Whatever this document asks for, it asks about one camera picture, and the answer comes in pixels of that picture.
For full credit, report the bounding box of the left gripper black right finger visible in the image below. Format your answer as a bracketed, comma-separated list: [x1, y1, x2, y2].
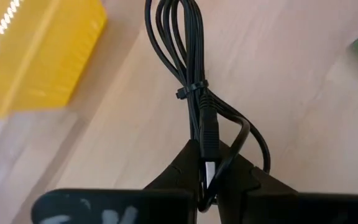
[216, 140, 358, 224]

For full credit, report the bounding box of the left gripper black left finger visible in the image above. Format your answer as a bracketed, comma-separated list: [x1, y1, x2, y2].
[31, 139, 202, 224]

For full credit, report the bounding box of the yellow plastic basket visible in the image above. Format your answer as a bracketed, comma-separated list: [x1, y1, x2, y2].
[0, 0, 108, 119]

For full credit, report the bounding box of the black usb cable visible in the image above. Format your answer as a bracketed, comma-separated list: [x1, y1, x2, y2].
[144, 0, 272, 214]

